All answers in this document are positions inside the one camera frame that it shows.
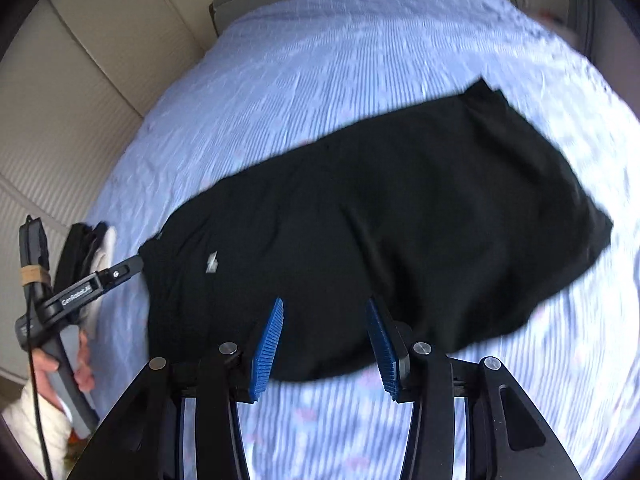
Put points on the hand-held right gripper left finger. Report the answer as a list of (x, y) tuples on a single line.
[(266, 340)]

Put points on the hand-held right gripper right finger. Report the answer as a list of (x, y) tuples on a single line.
[(384, 345)]

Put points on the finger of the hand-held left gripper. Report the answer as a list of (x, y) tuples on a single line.
[(122, 269)]

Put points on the black pants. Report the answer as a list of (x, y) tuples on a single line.
[(370, 230)]

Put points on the person's left hand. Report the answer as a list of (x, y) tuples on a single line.
[(75, 365)]

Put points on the folded black and white clothes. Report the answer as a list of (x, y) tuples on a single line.
[(87, 270)]

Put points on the blue striped bed sheet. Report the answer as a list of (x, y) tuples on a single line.
[(320, 110)]

